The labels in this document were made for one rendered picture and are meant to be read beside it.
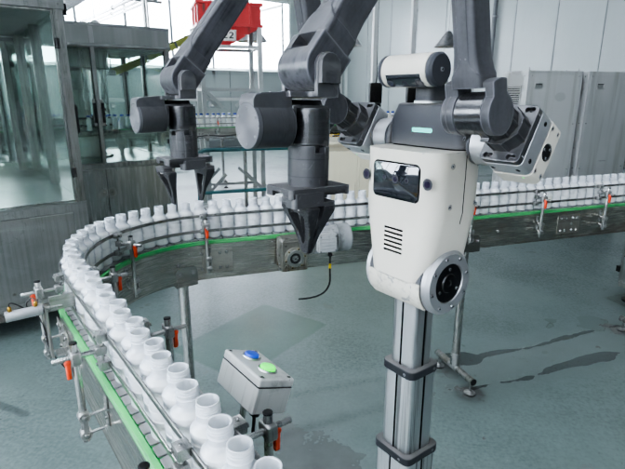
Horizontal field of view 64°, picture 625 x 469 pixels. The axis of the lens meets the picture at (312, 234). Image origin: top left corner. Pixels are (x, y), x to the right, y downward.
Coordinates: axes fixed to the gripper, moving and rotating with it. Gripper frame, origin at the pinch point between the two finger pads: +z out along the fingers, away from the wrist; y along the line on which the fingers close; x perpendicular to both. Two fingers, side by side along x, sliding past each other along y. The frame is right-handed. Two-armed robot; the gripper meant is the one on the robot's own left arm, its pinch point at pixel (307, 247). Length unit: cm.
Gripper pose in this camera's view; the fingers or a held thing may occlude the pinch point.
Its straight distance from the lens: 71.8
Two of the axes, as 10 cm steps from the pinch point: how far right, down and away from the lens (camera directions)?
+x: -5.9, -2.1, 7.8
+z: -0.2, 9.7, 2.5
